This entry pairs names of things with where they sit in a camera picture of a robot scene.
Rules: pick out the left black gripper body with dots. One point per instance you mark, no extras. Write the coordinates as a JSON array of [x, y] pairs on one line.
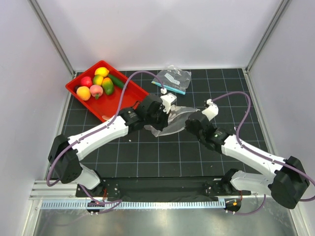
[[158, 119]]

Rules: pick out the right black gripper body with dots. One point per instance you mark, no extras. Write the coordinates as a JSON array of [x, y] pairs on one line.
[[189, 127]]

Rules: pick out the white-spotted clear zip bag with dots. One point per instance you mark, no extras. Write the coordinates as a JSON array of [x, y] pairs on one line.
[[176, 121]]

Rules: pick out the green orange toy mango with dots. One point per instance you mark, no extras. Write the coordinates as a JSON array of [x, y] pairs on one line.
[[108, 86]]

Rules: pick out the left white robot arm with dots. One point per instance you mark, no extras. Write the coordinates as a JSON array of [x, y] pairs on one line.
[[67, 153]]

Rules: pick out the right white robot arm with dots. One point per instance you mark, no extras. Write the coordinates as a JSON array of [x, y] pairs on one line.
[[284, 180]]

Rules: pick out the blue-zipper clear zip bag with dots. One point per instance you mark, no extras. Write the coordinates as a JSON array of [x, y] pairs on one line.
[[173, 79]]

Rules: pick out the green toy cucumber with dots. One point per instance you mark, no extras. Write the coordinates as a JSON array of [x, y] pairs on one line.
[[116, 81]]

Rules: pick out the red plastic tray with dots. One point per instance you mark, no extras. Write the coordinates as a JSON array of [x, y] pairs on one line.
[[106, 105]]

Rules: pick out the toy watermelon slice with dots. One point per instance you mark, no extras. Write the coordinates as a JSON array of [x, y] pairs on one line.
[[106, 118]]

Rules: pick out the pink toy peach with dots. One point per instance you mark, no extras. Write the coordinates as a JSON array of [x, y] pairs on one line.
[[96, 91]]

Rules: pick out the small yellow-green toy fruit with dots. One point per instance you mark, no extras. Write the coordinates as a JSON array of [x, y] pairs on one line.
[[97, 80]]

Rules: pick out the yellow toy lemon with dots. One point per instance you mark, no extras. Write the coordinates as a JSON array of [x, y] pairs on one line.
[[102, 71]]

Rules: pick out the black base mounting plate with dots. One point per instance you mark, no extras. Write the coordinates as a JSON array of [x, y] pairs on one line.
[[167, 189]]

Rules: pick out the orange toy fruit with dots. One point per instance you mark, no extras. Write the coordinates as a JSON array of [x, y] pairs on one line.
[[83, 92]]

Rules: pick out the red toy apple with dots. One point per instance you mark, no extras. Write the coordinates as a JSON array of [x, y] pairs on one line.
[[86, 81]]

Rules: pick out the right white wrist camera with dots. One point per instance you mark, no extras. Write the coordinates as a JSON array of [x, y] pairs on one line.
[[211, 110]]

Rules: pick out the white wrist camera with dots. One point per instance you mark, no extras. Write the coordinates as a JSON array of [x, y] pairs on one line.
[[168, 99], [211, 110]]

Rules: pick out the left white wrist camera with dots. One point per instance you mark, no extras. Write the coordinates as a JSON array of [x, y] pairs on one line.
[[168, 99]]

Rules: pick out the slotted cable duct strip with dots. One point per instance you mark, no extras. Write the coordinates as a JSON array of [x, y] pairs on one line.
[[89, 205]]

